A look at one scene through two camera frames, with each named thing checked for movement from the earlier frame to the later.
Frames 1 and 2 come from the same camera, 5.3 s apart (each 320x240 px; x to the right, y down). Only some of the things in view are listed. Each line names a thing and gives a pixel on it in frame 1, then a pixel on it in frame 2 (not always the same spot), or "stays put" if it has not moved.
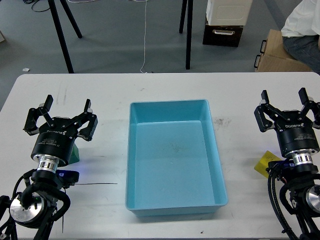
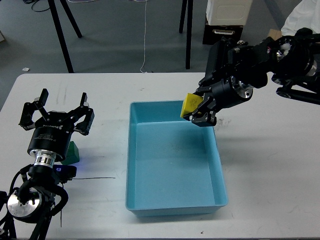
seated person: x=301 y=32 stays put
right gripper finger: x=271 y=112 → x=205 y=115
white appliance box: x=228 y=12 stays put
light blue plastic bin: x=173 y=167 stays put
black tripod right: x=190 y=14 stays put
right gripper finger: x=313 y=106 → x=205 y=85
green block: x=75 y=155 stays put
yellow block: x=262 y=164 → x=190 y=103
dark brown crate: x=224 y=35 stays put
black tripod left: x=59 y=32 stays put
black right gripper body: x=295 y=133 → x=229 y=92
